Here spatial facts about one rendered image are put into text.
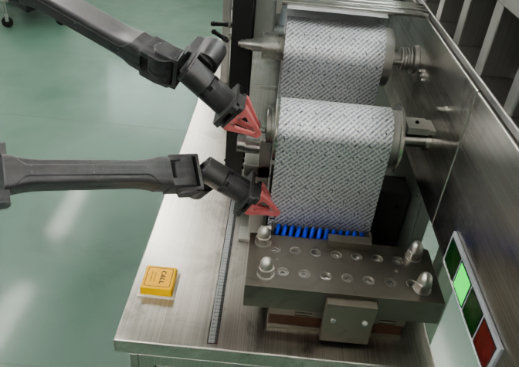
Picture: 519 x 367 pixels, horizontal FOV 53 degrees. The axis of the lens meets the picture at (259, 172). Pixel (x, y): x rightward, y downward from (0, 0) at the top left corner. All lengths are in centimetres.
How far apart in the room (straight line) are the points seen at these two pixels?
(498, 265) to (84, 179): 70
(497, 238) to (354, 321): 38
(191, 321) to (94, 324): 124
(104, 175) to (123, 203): 195
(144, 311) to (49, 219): 179
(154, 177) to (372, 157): 45
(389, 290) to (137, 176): 55
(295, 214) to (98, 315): 139
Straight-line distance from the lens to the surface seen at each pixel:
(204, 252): 130
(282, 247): 114
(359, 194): 115
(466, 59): 105
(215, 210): 143
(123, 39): 108
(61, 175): 97
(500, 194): 84
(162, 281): 120
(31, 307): 249
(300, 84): 127
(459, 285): 94
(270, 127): 109
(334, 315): 108
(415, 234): 127
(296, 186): 113
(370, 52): 126
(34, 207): 302
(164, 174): 104
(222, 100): 104
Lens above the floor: 179
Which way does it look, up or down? 34 degrees down
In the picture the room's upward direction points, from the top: 5 degrees clockwise
